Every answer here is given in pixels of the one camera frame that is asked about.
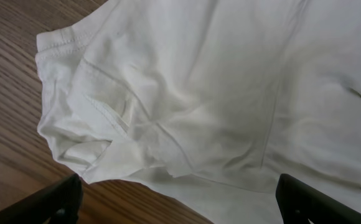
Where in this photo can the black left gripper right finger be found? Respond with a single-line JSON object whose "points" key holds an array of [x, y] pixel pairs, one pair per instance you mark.
{"points": [[299, 203]]}

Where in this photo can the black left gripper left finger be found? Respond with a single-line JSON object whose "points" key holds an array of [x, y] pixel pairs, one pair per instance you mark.
{"points": [[58, 203]]}

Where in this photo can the white t-shirt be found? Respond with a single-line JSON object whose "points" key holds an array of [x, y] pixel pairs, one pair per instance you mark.
{"points": [[209, 102]]}

